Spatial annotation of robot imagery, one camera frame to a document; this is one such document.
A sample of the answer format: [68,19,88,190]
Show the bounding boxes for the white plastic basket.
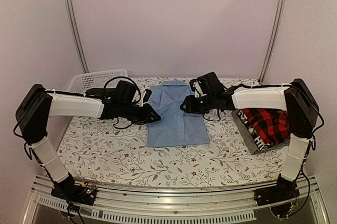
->
[67,69,128,93]

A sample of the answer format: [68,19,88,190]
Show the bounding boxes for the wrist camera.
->
[141,89,152,106]
[190,79,205,98]

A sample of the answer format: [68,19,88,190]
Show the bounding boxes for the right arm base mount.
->
[254,176,300,219]

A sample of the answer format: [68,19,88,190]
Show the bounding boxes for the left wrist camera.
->
[141,89,152,106]

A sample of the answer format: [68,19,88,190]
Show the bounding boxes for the left aluminium post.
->
[64,0,89,73]

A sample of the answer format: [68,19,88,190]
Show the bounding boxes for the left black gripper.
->
[120,102,161,125]

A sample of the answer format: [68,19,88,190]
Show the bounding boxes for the right aluminium post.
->
[259,0,286,83]

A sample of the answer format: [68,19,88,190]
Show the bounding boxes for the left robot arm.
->
[13,76,161,200]

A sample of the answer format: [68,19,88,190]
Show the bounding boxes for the red black plaid shirt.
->
[241,108,290,147]

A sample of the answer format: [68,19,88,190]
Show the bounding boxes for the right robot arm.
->
[180,72,323,201]

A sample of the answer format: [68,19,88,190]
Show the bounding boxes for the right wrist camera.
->
[190,79,205,98]

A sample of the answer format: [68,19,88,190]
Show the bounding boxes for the dark shirt in basket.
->
[85,88,104,98]

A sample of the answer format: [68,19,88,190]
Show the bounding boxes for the floral table mat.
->
[57,111,288,188]

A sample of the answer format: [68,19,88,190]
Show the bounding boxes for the aluminium post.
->
[259,0,286,83]
[64,0,89,73]

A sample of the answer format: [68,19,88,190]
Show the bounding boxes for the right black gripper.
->
[181,93,216,114]

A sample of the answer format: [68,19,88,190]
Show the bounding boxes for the aluminium front rail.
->
[23,176,333,223]

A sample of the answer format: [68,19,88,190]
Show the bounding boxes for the grey folded shirt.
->
[231,110,290,155]

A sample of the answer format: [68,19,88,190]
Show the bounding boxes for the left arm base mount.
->
[51,174,97,206]

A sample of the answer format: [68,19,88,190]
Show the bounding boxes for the light blue long sleeve shirt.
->
[147,81,210,148]

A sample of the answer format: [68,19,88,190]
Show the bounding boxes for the black shirt white letters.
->
[236,110,272,152]

